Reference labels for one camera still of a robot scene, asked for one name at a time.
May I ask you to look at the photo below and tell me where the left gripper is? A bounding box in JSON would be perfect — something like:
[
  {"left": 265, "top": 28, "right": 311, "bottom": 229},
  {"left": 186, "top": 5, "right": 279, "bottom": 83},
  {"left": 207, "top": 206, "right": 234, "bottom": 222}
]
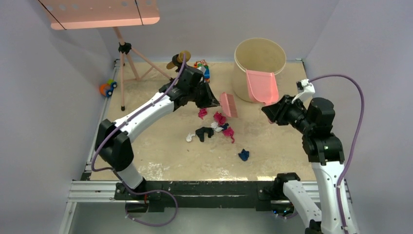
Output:
[{"left": 188, "top": 79, "right": 219, "bottom": 109}]

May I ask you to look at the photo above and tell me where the black base frame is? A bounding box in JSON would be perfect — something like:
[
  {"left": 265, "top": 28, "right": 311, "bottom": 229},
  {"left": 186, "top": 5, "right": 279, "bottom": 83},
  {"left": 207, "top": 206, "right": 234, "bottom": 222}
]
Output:
[{"left": 66, "top": 179, "right": 352, "bottom": 214}]

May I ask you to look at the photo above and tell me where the pink music stand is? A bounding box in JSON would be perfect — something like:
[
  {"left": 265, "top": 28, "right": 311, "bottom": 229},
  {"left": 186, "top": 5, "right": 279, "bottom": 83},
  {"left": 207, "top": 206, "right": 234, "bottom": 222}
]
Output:
[{"left": 38, "top": 0, "right": 174, "bottom": 112}]

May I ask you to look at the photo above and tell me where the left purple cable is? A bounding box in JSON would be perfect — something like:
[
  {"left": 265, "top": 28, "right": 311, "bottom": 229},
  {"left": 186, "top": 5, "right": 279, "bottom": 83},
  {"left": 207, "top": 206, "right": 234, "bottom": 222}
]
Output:
[{"left": 91, "top": 52, "right": 188, "bottom": 227}]

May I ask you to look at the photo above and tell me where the pink hand brush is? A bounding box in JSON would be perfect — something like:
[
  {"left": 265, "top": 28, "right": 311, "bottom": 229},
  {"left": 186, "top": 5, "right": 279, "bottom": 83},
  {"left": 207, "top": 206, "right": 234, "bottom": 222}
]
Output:
[{"left": 220, "top": 92, "right": 238, "bottom": 117}]

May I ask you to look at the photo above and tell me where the orange toy block set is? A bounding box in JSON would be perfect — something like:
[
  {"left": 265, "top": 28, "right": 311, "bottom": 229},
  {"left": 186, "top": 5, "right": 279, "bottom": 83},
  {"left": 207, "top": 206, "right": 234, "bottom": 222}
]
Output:
[{"left": 194, "top": 59, "right": 210, "bottom": 83}]

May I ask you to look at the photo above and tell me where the magenta paper ball right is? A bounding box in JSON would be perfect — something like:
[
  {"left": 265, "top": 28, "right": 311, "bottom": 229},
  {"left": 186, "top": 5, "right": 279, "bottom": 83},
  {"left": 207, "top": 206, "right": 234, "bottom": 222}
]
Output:
[{"left": 213, "top": 112, "right": 226, "bottom": 126}]

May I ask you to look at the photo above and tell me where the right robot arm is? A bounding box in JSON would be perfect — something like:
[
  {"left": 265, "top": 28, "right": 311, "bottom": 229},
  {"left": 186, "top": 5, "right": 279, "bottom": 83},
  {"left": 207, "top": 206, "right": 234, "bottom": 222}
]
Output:
[{"left": 262, "top": 95, "right": 359, "bottom": 234}]

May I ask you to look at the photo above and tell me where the orange blue toy car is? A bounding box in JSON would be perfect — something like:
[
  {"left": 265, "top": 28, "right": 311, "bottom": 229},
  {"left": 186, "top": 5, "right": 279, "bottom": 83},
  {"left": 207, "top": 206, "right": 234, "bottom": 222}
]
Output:
[{"left": 99, "top": 79, "right": 117, "bottom": 98}]

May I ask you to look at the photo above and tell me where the large dark paper scrap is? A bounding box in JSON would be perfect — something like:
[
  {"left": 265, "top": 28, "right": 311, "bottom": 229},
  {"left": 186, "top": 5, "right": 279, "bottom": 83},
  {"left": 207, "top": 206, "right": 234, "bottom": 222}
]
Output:
[{"left": 195, "top": 127, "right": 214, "bottom": 142}]

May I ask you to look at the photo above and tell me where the black microphone stand toy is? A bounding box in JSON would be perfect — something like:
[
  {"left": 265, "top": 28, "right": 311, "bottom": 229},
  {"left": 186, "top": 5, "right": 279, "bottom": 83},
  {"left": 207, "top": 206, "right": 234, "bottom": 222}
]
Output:
[{"left": 166, "top": 50, "right": 191, "bottom": 73}]

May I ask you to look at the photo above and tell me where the white paper scrap left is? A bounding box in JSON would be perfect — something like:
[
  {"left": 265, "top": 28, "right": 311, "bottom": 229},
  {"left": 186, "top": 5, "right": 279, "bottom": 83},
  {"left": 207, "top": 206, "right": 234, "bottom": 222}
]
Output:
[{"left": 186, "top": 133, "right": 196, "bottom": 142}]

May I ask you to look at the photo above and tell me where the pink dustpan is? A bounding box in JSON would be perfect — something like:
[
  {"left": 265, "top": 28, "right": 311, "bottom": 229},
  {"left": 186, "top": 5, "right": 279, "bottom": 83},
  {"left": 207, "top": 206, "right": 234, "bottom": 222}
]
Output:
[{"left": 246, "top": 70, "right": 279, "bottom": 105}]

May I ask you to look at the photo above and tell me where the blue paper scrap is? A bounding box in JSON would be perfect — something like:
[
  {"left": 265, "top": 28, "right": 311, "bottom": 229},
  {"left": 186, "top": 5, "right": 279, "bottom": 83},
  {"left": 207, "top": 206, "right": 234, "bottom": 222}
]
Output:
[
  {"left": 221, "top": 123, "right": 229, "bottom": 130},
  {"left": 238, "top": 149, "right": 250, "bottom": 161}
]

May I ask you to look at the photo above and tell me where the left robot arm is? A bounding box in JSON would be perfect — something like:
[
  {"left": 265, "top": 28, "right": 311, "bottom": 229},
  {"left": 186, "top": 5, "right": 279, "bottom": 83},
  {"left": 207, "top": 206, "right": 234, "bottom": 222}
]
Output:
[{"left": 94, "top": 66, "right": 220, "bottom": 199}]

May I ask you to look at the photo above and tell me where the white paper scrap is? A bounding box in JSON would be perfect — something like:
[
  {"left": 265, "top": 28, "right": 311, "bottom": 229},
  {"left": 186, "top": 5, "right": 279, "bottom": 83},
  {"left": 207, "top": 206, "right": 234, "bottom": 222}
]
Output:
[
  {"left": 186, "top": 133, "right": 196, "bottom": 142},
  {"left": 210, "top": 121, "right": 223, "bottom": 132}
]

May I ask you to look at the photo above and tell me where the blue paper scrap centre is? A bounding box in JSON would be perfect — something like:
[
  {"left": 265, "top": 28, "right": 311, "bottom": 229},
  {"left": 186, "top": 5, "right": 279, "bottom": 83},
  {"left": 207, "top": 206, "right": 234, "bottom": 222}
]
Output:
[{"left": 221, "top": 123, "right": 229, "bottom": 130}]

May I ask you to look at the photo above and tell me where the white paper scrap top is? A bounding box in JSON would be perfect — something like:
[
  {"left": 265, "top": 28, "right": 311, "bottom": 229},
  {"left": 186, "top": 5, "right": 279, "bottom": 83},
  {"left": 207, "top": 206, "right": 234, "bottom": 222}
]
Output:
[{"left": 210, "top": 121, "right": 223, "bottom": 132}]

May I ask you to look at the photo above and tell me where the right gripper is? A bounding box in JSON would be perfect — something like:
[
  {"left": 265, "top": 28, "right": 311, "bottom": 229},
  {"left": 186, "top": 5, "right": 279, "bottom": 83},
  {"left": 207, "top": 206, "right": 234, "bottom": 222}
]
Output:
[{"left": 263, "top": 94, "right": 314, "bottom": 134}]

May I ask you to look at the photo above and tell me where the beige round bin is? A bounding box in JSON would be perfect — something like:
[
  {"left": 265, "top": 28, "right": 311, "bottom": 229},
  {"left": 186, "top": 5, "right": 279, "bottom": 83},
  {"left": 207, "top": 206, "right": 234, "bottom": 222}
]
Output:
[{"left": 231, "top": 38, "right": 286, "bottom": 102}]

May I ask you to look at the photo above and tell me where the pink paper scrap right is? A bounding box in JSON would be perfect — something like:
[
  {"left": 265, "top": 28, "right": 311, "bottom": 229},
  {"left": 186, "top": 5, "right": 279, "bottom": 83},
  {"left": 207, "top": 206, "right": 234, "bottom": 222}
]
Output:
[{"left": 223, "top": 127, "right": 235, "bottom": 143}]

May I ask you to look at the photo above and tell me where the blue paper scrap bottom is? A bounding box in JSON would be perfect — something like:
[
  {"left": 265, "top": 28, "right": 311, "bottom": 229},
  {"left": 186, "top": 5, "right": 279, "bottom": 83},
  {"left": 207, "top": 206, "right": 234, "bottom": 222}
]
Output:
[{"left": 238, "top": 149, "right": 250, "bottom": 161}]

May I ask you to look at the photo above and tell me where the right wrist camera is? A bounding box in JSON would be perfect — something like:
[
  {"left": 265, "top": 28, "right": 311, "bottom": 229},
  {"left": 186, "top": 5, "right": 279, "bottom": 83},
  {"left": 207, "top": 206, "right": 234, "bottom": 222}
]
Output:
[{"left": 292, "top": 79, "right": 315, "bottom": 103}]

